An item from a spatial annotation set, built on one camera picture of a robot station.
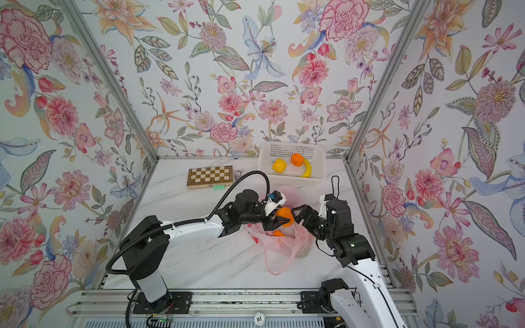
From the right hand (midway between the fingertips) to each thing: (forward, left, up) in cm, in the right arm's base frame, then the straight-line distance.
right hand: (297, 212), depth 74 cm
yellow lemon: (+37, +5, -15) cm, 41 cm away
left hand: (+1, +3, -3) cm, 4 cm away
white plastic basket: (+49, -14, -16) cm, 53 cm away
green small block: (+25, +37, -19) cm, 49 cm away
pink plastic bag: (-7, +4, -12) cm, 15 cm away
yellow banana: (+37, -11, -19) cm, 43 cm away
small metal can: (+32, +28, -17) cm, 46 cm away
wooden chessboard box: (+31, +44, -18) cm, 57 cm away
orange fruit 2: (+1, +4, -2) cm, 4 cm away
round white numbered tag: (-31, +13, -14) cm, 37 cm away
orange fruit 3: (-1, +6, -16) cm, 17 cm away
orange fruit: (+44, -5, -17) cm, 47 cm away
